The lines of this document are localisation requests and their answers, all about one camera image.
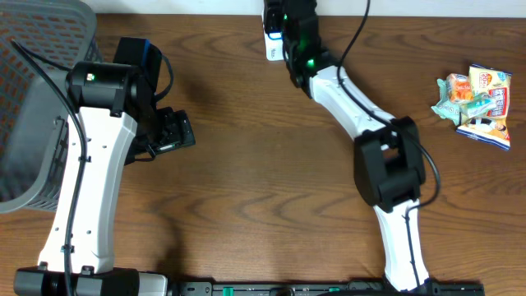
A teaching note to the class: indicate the yellow snack chip bag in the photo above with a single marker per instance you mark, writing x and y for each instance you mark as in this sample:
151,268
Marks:
490,127

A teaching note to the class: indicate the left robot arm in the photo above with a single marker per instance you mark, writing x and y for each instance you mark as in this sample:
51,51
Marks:
114,120

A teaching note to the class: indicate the white barcode scanner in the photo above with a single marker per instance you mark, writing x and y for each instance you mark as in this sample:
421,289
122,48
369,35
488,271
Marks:
274,47

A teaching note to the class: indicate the teal tissue pack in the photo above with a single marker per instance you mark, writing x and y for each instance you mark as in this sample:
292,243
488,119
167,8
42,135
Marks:
481,104

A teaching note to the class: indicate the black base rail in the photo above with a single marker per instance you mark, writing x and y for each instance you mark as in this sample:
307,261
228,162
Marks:
353,288

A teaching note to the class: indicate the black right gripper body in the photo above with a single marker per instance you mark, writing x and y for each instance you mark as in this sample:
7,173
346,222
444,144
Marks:
272,20

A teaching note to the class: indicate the grey plastic mesh basket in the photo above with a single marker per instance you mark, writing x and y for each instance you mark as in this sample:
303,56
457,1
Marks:
34,129

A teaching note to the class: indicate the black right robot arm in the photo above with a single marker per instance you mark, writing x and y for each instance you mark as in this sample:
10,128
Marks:
388,164

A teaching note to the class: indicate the orange tissue pack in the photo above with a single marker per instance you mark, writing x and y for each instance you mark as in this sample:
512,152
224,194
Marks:
459,89

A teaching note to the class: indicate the mint green wipes pack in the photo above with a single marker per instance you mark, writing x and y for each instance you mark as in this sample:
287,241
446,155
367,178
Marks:
444,108

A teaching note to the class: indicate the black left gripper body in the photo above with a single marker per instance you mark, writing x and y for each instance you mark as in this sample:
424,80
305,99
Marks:
169,135

